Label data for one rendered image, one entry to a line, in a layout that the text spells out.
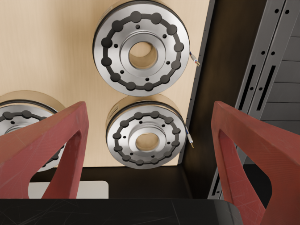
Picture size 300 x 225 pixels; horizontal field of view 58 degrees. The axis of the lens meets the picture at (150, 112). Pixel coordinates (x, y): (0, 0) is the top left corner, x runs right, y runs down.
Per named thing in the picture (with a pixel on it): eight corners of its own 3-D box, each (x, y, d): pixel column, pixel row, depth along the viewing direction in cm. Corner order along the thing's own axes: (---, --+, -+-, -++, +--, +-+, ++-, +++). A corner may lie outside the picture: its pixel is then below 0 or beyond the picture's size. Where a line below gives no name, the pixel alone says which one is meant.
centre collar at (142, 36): (162, 76, 30) (163, 79, 29) (118, 74, 29) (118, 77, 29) (168, 32, 27) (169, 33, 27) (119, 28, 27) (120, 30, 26)
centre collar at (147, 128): (165, 152, 36) (166, 156, 35) (128, 156, 35) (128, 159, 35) (166, 122, 33) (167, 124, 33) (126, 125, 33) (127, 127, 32)
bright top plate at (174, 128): (182, 163, 38) (183, 165, 37) (110, 169, 37) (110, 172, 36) (187, 100, 33) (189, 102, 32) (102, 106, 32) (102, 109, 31)
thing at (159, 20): (180, 95, 32) (181, 98, 32) (93, 93, 30) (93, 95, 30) (197, 6, 27) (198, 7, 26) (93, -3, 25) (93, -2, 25)
